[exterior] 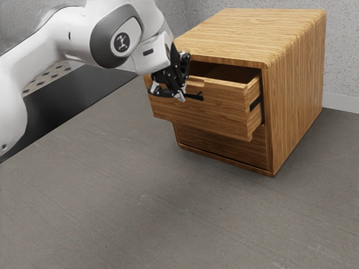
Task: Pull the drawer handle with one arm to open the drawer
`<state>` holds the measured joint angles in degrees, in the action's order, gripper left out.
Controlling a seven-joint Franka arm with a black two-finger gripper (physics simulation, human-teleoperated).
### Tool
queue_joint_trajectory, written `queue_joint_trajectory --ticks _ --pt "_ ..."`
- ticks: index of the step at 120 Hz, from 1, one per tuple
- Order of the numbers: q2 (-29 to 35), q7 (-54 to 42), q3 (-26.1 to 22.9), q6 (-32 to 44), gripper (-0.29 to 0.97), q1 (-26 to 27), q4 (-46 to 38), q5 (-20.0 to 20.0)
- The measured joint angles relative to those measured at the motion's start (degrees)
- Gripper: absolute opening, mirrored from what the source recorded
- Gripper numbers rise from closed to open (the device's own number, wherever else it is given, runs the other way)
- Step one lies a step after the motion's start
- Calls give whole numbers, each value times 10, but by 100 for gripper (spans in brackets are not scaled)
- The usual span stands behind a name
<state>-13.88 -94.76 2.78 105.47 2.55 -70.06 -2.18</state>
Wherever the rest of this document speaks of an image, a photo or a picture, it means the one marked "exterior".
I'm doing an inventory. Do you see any wooden drawer with black handle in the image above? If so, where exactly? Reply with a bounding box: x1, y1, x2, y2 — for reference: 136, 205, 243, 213
143, 62, 265, 142

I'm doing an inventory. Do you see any wooden cabinet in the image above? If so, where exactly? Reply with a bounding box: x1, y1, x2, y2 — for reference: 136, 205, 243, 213
171, 8, 328, 178

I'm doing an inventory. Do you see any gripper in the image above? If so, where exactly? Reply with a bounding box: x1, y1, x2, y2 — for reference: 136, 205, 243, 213
148, 43, 192, 104

